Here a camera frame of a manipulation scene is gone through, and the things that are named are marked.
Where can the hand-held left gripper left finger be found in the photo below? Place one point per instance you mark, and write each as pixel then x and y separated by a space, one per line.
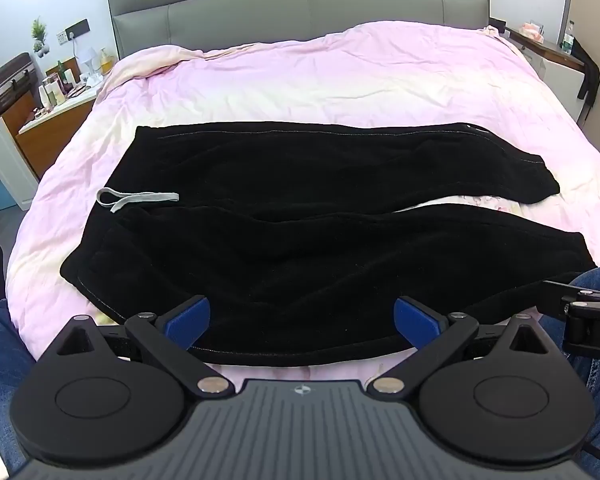
pixel 190 316

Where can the green water bottle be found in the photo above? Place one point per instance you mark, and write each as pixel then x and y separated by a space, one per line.
pixel 567 42

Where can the black suitcase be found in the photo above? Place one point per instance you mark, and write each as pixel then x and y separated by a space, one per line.
pixel 5 85

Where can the black pants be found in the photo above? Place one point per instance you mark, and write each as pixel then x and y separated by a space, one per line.
pixel 305 260

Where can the small potted plant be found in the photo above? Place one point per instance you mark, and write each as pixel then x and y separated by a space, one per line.
pixel 39 35

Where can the dark wooden nightstand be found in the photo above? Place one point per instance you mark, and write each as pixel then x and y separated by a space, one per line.
pixel 555 57

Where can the grey padded headboard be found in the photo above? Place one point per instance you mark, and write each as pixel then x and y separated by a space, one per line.
pixel 290 5

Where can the wooden nightstand with white top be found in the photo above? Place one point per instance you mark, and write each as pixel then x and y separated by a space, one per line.
pixel 55 132

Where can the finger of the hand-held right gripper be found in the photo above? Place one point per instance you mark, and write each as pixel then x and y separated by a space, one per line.
pixel 555 297

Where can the yellow lotion bottle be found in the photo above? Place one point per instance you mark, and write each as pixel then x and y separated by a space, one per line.
pixel 105 61

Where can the black hanging garment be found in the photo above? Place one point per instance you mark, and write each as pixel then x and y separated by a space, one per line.
pixel 590 75

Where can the group of cosmetic bottles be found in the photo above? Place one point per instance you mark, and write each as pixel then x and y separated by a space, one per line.
pixel 60 87

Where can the white cabinet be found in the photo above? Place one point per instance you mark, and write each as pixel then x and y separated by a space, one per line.
pixel 7 160

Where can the person's left leg in jeans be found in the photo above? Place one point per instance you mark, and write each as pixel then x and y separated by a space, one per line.
pixel 2 360

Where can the pink floral duvet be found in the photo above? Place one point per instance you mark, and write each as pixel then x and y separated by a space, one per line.
pixel 330 80

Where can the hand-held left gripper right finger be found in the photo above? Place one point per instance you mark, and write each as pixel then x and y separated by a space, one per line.
pixel 414 317

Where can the black wall switch panel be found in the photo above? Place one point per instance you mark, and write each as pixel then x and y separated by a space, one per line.
pixel 77 30

